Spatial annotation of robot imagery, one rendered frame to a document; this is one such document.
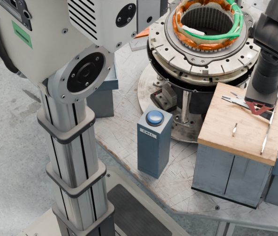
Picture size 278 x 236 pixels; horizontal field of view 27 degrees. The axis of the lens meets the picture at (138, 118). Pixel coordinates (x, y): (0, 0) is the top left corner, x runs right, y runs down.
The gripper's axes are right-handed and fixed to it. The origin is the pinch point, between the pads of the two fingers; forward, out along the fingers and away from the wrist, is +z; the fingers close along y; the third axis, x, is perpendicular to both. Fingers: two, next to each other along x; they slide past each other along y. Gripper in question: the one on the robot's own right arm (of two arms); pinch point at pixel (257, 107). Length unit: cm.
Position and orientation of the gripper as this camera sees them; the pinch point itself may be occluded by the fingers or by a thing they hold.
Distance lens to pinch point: 141.6
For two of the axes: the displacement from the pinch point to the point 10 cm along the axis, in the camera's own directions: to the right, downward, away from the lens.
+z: -0.2, 5.7, 8.2
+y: 3.3, -7.8, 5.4
